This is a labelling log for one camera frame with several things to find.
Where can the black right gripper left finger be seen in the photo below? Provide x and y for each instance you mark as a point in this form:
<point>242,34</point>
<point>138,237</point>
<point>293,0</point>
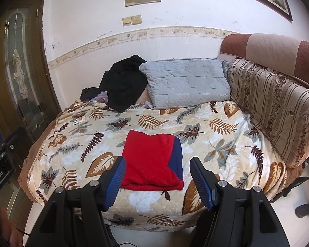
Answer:
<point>88,203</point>

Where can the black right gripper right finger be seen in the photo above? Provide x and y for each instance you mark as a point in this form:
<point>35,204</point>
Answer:
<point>226,218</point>

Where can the red and blue knit sweater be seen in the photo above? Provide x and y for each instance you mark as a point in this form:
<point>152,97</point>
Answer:
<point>153,162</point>

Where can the leaf pattern fleece blanket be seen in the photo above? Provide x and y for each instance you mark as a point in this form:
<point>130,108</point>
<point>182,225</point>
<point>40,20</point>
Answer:
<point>157,193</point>

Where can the wooden glass door wardrobe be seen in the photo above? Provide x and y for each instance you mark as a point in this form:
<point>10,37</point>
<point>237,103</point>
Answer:
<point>27,100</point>

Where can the purple cloth under garment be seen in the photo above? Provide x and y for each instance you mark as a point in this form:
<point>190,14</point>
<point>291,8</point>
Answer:
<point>100,98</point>

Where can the striped floral sofa cushion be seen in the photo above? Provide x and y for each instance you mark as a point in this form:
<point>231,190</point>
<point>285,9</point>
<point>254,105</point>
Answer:
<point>278,106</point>

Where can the black garment pile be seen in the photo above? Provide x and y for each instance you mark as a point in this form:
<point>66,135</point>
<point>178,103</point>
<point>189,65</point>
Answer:
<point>123,83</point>

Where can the grey quilted pillow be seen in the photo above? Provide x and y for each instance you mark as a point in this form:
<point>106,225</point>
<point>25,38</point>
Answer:
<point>185,82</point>

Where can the brown beige quilted headboard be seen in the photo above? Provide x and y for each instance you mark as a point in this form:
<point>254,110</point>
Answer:
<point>284,54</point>

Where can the beige wall switch plate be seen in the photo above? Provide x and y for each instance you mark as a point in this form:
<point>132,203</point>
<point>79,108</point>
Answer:
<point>132,20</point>

